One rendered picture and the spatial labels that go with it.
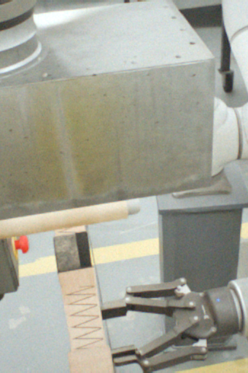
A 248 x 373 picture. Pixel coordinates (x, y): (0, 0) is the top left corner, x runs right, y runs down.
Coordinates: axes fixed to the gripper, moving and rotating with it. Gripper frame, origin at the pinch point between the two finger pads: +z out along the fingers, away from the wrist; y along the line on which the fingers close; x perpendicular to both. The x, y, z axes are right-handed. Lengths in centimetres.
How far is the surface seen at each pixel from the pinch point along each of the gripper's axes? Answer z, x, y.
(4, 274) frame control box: 16.5, -11.0, 22.6
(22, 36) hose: 3, 51, 2
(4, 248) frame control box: 15.3, -4.6, 23.7
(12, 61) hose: 4.6, 49.1, 0.9
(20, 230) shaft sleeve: 8.9, 19.5, 6.8
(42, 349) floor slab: 22, -117, 63
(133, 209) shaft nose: -6.6, 19.4, 7.2
